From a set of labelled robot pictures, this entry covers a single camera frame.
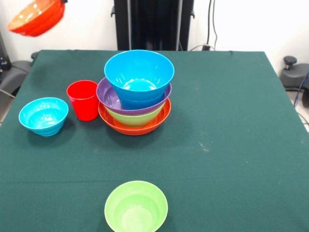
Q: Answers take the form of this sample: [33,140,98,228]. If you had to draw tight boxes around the red cup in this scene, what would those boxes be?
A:
[66,80,99,121]

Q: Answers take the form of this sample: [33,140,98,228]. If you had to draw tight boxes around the translucent blue straight-sided bowl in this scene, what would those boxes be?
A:
[119,93,165,110]

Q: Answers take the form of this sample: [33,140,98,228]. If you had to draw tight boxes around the large blue bowl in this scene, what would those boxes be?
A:
[104,49,175,101]

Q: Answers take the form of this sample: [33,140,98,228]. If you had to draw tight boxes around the blue cable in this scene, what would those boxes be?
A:
[293,70,309,108]

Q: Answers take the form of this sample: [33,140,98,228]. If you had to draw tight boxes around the small green bowl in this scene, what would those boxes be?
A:
[104,180,169,232]

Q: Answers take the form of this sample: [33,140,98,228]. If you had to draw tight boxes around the black wall cable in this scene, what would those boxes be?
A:
[206,0,219,50]

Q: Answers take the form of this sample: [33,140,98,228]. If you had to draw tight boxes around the small blue ribbed bowl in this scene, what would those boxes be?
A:
[18,97,69,137]

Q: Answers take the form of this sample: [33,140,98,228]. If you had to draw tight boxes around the large green bowl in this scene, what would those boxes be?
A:
[105,101,167,127]

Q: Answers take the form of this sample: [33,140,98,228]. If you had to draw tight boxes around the purple bowl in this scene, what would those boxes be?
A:
[96,77,172,116]

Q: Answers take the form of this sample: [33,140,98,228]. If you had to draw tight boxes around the black pedestal leg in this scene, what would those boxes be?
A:
[280,56,309,89]
[0,51,39,97]

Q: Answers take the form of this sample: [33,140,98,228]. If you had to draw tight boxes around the dark green tablecloth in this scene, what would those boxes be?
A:
[0,49,309,232]

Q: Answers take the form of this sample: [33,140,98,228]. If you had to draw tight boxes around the orange bowl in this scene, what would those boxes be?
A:
[98,98,172,136]
[7,0,66,38]

